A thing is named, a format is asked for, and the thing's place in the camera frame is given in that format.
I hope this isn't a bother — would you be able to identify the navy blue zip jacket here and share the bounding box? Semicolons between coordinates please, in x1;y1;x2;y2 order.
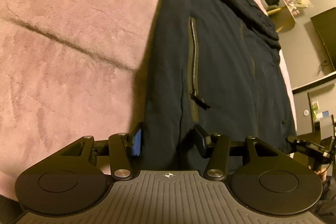
139;0;295;172

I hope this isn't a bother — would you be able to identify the purple plush bed blanket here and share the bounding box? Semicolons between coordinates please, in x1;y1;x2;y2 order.
0;0;299;201

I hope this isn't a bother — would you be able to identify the yellow leg side table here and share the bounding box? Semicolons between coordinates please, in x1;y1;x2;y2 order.
267;0;296;33

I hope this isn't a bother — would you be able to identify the flower bouquet on table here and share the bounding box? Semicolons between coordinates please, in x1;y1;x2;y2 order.
285;0;313;16

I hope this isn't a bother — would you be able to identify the wall mounted television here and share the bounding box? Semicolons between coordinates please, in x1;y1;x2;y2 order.
310;7;336;70

